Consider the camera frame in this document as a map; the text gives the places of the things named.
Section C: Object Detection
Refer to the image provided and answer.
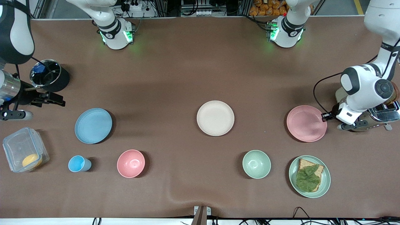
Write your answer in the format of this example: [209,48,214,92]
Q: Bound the pink plate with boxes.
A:
[287,105,328,143]

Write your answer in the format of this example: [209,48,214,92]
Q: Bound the blue plate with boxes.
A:
[74,108,113,145]

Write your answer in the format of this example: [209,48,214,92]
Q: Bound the black pot with metal rim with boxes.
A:
[29,59,70,93]

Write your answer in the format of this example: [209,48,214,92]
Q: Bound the beige metal toaster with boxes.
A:
[335,87,400,132]

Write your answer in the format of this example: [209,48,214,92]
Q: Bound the brown bread slice in toaster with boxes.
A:
[389,84,400,106]

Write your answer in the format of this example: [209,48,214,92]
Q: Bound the brown bread slice with lettuce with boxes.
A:
[297,158,325,193]

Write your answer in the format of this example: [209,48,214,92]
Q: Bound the clear plastic container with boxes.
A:
[2,127,50,173]

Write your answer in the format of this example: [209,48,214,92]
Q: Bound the yellow round food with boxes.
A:
[22,153,43,168]

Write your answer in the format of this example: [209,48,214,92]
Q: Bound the blue cup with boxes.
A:
[68,155,92,173]

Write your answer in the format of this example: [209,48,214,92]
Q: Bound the green lettuce leaf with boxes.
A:
[295,165,322,193]

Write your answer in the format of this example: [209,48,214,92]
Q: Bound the green plate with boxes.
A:
[288,155,331,199]

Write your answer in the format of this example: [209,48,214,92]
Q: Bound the green bowl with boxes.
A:
[242,150,272,179]

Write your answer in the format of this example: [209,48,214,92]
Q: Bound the pink bowl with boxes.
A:
[117,149,146,179]

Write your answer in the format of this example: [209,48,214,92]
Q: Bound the beige plate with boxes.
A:
[197,100,235,137]

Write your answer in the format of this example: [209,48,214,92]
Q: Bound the bag of orange rolls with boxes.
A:
[249,0,288,17]

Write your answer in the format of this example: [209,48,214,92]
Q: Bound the white power strip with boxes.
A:
[120,0,148,12]

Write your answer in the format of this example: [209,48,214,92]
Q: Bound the metal table clamp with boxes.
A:
[193,205,212,225]

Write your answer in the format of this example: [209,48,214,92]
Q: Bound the black looped floor cable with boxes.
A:
[292,207,313,225]

